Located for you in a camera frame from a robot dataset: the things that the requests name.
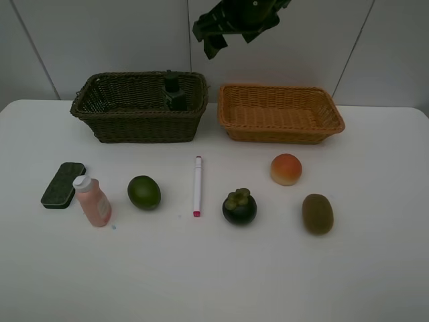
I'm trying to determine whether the dark brown wicker basket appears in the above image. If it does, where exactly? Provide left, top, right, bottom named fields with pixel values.
left=70, top=71, right=208, bottom=144

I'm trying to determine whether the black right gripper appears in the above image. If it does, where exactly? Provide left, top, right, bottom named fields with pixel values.
left=192, top=0, right=290, bottom=60

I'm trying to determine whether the brown fuzzy kiwi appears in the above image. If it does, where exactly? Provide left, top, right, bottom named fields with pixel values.
left=302, top=194, right=334, bottom=235

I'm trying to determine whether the black whiteboard eraser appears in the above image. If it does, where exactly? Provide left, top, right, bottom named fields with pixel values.
left=41, top=162, right=86, bottom=209

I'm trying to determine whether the black square bottle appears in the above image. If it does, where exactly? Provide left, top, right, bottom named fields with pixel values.
left=163, top=70, right=187, bottom=111

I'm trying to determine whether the dark purple mangosteen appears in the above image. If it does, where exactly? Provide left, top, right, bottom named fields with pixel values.
left=222, top=188, right=257, bottom=226

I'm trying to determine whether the orange bread bun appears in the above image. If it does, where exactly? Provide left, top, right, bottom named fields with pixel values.
left=270, top=154, right=302, bottom=186

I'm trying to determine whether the pink lotion bottle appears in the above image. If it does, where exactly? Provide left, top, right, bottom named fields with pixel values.
left=72, top=175, right=112, bottom=227

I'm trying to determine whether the tan wicker basket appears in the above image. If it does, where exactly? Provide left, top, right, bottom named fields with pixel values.
left=218, top=85, right=345, bottom=144

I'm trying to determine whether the white pink-capped marker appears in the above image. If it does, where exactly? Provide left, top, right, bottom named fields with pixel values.
left=193, top=156, right=202, bottom=217

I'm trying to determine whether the green lime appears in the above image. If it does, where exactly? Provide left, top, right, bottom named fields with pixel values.
left=127, top=176, right=162, bottom=211

